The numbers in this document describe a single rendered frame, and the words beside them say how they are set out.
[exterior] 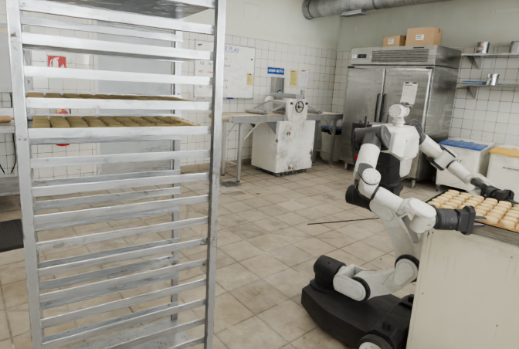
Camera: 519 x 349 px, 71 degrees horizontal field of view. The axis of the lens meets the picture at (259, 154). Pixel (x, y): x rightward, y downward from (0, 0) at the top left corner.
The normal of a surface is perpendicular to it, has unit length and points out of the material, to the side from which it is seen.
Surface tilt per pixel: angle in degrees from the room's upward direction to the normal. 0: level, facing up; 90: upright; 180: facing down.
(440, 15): 90
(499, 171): 91
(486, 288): 90
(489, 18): 90
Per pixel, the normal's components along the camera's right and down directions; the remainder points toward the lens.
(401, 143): 0.04, 0.11
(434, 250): -0.70, 0.10
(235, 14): 0.63, 0.19
